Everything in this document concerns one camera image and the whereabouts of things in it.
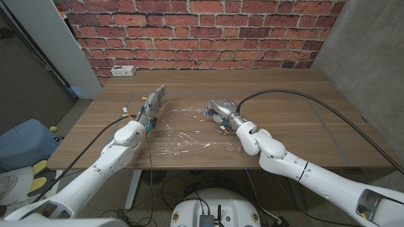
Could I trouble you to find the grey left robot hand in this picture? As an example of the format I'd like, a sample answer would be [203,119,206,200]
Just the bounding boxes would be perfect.
[136,84,170,128]

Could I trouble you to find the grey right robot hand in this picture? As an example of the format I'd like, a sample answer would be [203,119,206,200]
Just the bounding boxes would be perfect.
[204,98,249,131]

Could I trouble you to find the clear plastic wrap sheet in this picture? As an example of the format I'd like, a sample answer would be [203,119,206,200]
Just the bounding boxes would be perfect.
[143,106,241,156]

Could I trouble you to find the white power strip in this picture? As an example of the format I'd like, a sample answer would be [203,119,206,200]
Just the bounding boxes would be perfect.
[110,65,137,78]

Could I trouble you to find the black floor fan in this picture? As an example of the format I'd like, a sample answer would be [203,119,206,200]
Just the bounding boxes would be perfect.
[141,170,167,185]

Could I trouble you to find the brick print backdrop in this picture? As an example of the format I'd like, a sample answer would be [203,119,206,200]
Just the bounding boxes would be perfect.
[58,0,347,86]

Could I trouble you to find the metal table leg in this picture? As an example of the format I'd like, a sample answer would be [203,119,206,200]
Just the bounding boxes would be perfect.
[292,185,306,211]
[124,169,143,209]

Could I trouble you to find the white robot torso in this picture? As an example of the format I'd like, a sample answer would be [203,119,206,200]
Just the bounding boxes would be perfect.
[170,188,262,227]

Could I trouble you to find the grey electronics box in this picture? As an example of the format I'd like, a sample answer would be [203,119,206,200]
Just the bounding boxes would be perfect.
[199,214,215,227]

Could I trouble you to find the white upright panel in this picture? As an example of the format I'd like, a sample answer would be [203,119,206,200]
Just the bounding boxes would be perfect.
[3,0,102,100]

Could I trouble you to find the blue plastic bin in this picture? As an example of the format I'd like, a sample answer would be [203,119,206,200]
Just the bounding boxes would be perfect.
[0,119,62,173]

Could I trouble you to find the yellow black foot pedal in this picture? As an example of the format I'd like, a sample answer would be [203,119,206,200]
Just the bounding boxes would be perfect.
[27,160,57,198]

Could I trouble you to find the white sneaker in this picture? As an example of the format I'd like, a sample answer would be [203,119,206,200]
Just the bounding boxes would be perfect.
[0,175,18,200]
[4,197,36,212]

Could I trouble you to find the thin black left wrist cable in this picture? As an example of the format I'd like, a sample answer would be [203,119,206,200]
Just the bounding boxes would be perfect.
[145,129,155,227]

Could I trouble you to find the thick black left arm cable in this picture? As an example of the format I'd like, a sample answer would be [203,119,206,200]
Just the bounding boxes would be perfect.
[32,115,140,203]

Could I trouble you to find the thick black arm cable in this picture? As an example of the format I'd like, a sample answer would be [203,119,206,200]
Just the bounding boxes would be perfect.
[235,88,404,176]
[32,115,140,203]

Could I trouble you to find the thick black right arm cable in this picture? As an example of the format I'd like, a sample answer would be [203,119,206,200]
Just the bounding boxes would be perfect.
[235,88,404,176]

